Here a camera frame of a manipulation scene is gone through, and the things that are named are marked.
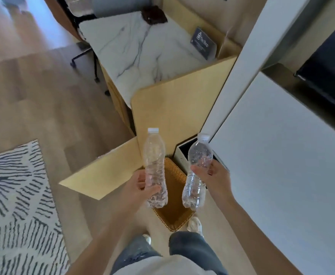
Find person's right hand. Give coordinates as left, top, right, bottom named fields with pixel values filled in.
left=190, top=160, right=234, bottom=204

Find person's left hand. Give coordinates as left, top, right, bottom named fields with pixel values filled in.
left=120, top=170, right=162, bottom=213

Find rounded clear plastic bottle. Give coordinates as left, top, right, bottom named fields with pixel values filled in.
left=182, top=133, right=214, bottom=212

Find tall clear plastic bottle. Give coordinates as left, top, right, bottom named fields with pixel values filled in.
left=142, top=128, right=168, bottom=209

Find person's right forearm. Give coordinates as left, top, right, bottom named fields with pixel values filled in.
left=220, top=195, right=303, bottom=275

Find person's left forearm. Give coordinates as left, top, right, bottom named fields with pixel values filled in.
left=69, top=201, right=140, bottom=275

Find white box with black inside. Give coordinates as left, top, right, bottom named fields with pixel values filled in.
left=174, top=141, right=229, bottom=181

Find woven wicker basket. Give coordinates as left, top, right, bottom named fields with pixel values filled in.
left=152, top=157, right=195, bottom=232

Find light wood cabinet door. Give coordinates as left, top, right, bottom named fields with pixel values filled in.
left=59, top=137, right=145, bottom=200

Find white right shoe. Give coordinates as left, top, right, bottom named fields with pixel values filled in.
left=187, top=217, right=204, bottom=236

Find light wood marble-top cabinet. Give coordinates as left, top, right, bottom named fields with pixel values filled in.
left=79, top=0, right=242, bottom=159

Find blue jeans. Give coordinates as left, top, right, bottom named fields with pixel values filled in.
left=110, top=231, right=229, bottom=275

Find white shirt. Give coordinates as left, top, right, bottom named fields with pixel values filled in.
left=118, top=254, right=217, bottom=275

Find large white furniture panel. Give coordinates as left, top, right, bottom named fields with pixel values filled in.
left=202, top=72, right=335, bottom=275

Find dark blue sign card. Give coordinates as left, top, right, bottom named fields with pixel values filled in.
left=190, top=27, right=216, bottom=61

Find white and navy patterned rug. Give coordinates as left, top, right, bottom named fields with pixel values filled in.
left=0, top=140, right=71, bottom=275

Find black office chair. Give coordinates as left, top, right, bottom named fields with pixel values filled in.
left=54, top=0, right=154, bottom=96

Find dark brown crumpled object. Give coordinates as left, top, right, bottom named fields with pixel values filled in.
left=142, top=5, right=168, bottom=25

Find dark blue upholstered furniture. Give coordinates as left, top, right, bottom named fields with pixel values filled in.
left=294, top=14, right=335, bottom=112

